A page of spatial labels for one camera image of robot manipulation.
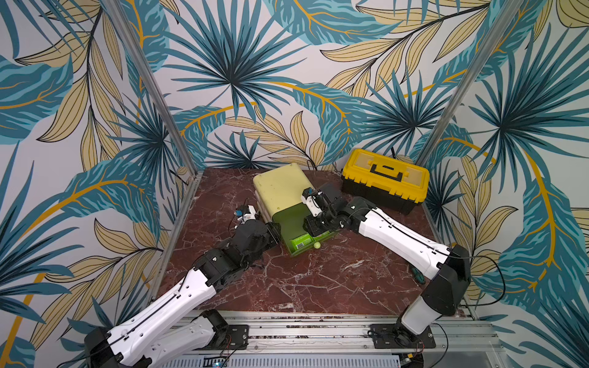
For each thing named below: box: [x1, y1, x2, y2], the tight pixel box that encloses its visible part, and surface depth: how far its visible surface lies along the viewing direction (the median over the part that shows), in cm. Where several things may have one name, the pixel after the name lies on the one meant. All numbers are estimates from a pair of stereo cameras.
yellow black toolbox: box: [341, 148, 430, 215], surface depth 100 cm
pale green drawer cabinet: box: [253, 163, 310, 245], surface depth 84 cm
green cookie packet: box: [289, 233, 314, 253], surface depth 81 cm
